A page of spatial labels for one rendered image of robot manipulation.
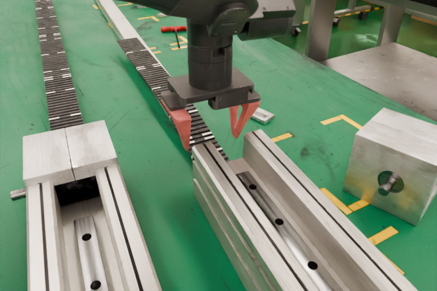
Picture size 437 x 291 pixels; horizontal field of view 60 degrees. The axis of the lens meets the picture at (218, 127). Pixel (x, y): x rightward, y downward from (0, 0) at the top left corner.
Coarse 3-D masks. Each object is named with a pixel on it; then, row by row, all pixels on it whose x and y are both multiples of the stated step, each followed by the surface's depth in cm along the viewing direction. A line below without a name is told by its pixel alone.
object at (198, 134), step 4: (208, 128) 63; (192, 132) 62; (196, 132) 62; (200, 132) 62; (204, 132) 62; (208, 132) 62; (192, 136) 61; (196, 136) 61; (200, 136) 61; (204, 136) 61; (192, 140) 60
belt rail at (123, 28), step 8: (96, 0) 134; (104, 0) 127; (104, 8) 119; (112, 8) 119; (112, 16) 112; (120, 16) 112; (112, 24) 111; (120, 24) 106; (128, 24) 106; (120, 32) 100; (128, 32) 100; (136, 32) 100; (160, 64) 82; (160, 104) 73
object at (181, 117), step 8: (168, 96) 51; (176, 96) 51; (168, 104) 50; (176, 104) 50; (168, 112) 53; (176, 112) 49; (184, 112) 49; (176, 120) 48; (184, 120) 48; (184, 128) 49; (184, 136) 51; (184, 144) 53
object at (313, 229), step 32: (192, 160) 49; (224, 160) 45; (256, 160) 48; (288, 160) 45; (224, 192) 40; (256, 192) 44; (288, 192) 42; (320, 192) 40; (224, 224) 42; (256, 224) 37; (288, 224) 40; (320, 224) 37; (352, 224) 37; (256, 256) 35; (288, 256) 33; (320, 256) 38; (352, 256) 34; (384, 256) 34; (256, 288) 37; (288, 288) 31; (320, 288) 34; (352, 288) 35; (384, 288) 31
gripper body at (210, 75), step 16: (192, 48) 46; (224, 48) 46; (192, 64) 47; (208, 64) 46; (224, 64) 47; (176, 80) 51; (192, 80) 49; (208, 80) 48; (224, 80) 48; (240, 80) 51; (192, 96) 47; (208, 96) 48
